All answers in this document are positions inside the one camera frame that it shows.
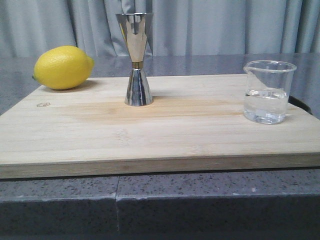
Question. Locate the steel double jigger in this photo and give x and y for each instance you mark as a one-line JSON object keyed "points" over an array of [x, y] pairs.
{"points": [[135, 28]]}

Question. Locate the glass beaker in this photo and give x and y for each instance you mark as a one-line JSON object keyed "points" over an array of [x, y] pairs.
{"points": [[267, 90]]}

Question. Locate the wooden cutting board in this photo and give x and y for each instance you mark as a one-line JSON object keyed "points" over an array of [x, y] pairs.
{"points": [[195, 123]]}

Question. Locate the yellow lemon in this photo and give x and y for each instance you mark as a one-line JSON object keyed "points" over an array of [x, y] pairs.
{"points": [[64, 67]]}

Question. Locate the grey curtain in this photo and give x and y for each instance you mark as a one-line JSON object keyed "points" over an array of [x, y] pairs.
{"points": [[179, 28]]}

